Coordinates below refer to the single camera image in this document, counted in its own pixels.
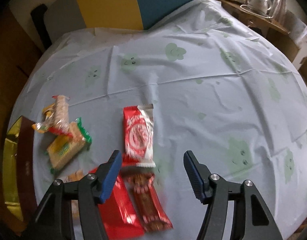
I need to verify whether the beige pastry packet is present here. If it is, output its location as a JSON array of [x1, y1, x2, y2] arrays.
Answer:
[[61, 170, 83, 220]]

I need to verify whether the green yellow cracker pack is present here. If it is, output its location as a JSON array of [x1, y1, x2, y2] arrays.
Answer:
[[47, 117, 92, 174]]

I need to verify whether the right side curtain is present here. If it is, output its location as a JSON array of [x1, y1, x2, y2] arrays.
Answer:
[[269, 0, 287, 24]]

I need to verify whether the white teapot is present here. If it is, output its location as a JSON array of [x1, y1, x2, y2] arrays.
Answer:
[[247, 0, 272, 14]]

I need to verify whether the wooden side table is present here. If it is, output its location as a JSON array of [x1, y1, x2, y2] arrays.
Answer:
[[217, 0, 299, 62]]

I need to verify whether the white cardboard box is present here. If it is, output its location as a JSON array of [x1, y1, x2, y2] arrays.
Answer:
[[284, 10, 307, 70]]

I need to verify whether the red white round-logo packet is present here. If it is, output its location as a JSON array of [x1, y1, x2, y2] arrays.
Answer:
[[122, 104, 156, 168]]

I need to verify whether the large red snack packet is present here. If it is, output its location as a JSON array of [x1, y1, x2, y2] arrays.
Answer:
[[98, 176, 145, 239]]

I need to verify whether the grey yellow blue sofa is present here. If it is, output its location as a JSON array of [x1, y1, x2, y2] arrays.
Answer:
[[44, 0, 199, 43]]

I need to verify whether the gold and brown gift box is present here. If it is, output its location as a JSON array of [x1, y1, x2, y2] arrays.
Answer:
[[2, 116, 37, 234]]

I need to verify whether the light blue patterned tablecloth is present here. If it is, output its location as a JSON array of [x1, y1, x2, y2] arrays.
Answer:
[[10, 0, 307, 239]]

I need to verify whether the clear orange snack packet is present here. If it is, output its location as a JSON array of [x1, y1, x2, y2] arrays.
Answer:
[[32, 103, 55, 133]]

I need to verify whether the small red snack bar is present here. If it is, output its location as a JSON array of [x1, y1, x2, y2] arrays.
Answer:
[[126, 172, 173, 232]]

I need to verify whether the black chair back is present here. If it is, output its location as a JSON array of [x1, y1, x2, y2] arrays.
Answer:
[[30, 4, 52, 50]]

